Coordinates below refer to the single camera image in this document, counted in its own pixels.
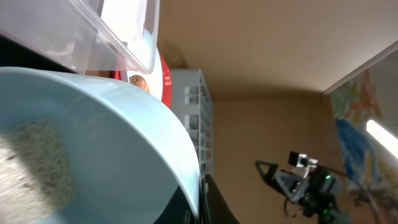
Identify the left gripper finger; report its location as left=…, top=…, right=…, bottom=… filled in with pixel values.
left=200, top=174, right=239, bottom=224

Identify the light blue rice bowl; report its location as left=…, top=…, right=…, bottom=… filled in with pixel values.
left=1, top=67, right=200, bottom=223

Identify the clear plastic bin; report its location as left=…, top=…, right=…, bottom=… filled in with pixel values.
left=1, top=0, right=160, bottom=74

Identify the white rice pile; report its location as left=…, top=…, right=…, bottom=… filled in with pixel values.
left=1, top=119, right=76, bottom=223

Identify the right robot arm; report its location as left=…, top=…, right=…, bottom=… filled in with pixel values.
left=255, top=161, right=351, bottom=224

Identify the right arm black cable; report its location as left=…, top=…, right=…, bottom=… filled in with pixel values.
left=282, top=166, right=382, bottom=224

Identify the large light blue plate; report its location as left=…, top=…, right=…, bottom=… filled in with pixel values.
left=127, top=48, right=163, bottom=100

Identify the red serving tray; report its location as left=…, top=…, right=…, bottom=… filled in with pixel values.
left=111, top=55, right=172, bottom=109

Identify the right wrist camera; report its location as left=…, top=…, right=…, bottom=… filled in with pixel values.
left=288, top=151, right=318, bottom=179

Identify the colourful wall poster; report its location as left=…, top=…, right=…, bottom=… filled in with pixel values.
left=330, top=67, right=397, bottom=223

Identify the black plastic tray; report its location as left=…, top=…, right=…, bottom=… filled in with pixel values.
left=0, top=35, right=75, bottom=73

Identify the ceiling light tube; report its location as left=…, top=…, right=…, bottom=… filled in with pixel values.
left=366, top=119, right=397, bottom=157

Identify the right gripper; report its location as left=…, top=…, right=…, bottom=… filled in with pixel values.
left=255, top=160, right=310, bottom=203

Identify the grey dishwasher rack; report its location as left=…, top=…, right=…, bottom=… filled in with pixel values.
left=171, top=69, right=214, bottom=176

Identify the orange carrot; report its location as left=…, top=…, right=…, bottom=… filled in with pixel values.
left=129, top=75, right=150, bottom=93

